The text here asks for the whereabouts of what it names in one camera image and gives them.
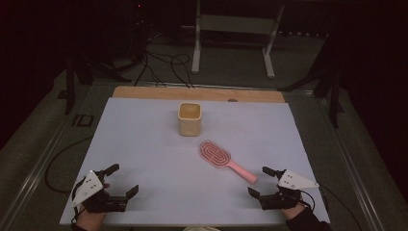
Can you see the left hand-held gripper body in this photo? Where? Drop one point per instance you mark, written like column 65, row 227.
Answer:
column 88, row 189

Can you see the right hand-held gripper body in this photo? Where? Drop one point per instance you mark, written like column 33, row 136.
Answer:
column 293, row 181

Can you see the pink hairbrush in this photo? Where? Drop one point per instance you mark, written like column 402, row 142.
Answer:
column 215, row 154

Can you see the beige square cup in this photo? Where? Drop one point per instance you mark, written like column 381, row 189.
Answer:
column 189, row 126

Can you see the person's left hand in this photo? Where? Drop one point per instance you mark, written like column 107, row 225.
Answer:
column 91, row 219

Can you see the person's right hand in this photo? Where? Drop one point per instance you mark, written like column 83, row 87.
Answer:
column 293, row 212

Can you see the white table mat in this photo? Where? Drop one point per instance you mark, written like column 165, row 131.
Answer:
column 160, row 160

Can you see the black stand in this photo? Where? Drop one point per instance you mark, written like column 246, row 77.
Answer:
column 70, row 89
column 335, row 96

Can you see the white metal stand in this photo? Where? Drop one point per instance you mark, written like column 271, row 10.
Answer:
column 235, row 24

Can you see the dark equipment with red light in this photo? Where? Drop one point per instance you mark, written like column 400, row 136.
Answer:
column 139, row 19

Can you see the black rectangular floor bracket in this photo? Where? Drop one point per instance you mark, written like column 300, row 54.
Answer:
column 82, row 120

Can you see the metal floor rail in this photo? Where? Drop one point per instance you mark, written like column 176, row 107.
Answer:
column 352, row 173
column 32, row 170

